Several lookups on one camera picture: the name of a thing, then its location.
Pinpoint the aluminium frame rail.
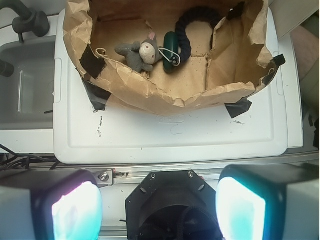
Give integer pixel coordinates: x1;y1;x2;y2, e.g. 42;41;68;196
93;162;320;187

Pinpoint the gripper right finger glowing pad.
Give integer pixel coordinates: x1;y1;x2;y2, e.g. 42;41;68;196
215;164;320;240

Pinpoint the black tape piece left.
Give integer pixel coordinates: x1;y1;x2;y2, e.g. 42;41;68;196
82;80;112;111

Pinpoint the brown paper bag tray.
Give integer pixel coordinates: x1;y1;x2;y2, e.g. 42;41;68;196
63;0;277;115

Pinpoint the black tape piece right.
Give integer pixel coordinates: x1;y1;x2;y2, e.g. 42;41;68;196
224;98;252;119

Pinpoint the black tape piece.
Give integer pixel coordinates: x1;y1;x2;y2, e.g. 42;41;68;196
224;98;252;119
82;80;112;111

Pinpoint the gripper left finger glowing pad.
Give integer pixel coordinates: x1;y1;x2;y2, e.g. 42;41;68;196
0;169;103;240

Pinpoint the dark green oval tool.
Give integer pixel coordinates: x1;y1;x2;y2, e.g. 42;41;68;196
162;31;180;74

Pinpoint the black octagonal mount plate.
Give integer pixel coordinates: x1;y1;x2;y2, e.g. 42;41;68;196
125;175;223;240

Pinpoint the navy blue twisted rope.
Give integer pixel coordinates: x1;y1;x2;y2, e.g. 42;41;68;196
174;6;223;63

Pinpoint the gray plush animal toy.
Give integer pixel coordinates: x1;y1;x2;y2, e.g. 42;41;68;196
114;31;163;73

